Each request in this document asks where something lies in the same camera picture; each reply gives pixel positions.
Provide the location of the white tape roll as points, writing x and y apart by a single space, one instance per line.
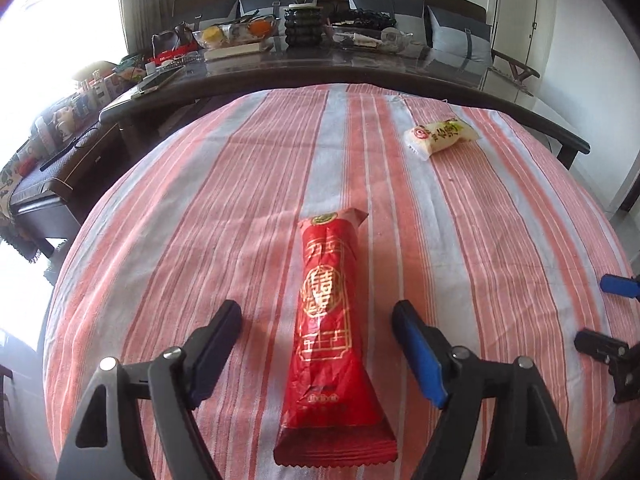
397 41

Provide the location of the grey blue cushion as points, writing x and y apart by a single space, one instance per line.
457 35
210 10
380 0
260 5

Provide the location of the pink striped tablecloth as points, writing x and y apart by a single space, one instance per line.
225 185

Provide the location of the silver phone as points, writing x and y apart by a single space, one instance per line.
156 81

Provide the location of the thick book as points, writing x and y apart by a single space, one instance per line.
237 51

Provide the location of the red box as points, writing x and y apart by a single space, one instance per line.
175 54

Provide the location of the dark glossy coffee table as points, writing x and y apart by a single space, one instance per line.
350 67

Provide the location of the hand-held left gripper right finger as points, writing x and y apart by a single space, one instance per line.
420 355

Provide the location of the group of small jars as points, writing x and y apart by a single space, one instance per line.
75 105

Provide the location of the glass fruit bowl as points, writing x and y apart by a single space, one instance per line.
235 32

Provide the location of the small white green snack packet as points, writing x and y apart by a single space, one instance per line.
440 137

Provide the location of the grey curtain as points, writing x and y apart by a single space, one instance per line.
145 5

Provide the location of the dark low cabinet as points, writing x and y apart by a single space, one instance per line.
65 180

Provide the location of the black ribbed vase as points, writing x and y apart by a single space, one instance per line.
303 27

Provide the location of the long red gold packet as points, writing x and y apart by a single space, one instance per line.
325 310

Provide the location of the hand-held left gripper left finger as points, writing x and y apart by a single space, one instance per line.
215 355

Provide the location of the clear plastic tray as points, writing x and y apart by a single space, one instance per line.
355 39

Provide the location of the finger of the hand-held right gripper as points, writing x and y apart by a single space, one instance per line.
605 347
620 286

